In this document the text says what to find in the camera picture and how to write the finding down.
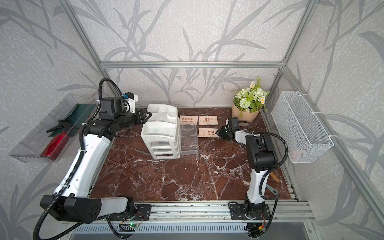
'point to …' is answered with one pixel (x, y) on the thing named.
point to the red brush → (55, 146)
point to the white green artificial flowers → (252, 98)
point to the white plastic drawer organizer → (161, 132)
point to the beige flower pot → (250, 117)
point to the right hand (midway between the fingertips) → (217, 131)
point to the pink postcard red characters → (192, 120)
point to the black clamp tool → (62, 124)
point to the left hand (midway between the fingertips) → (149, 114)
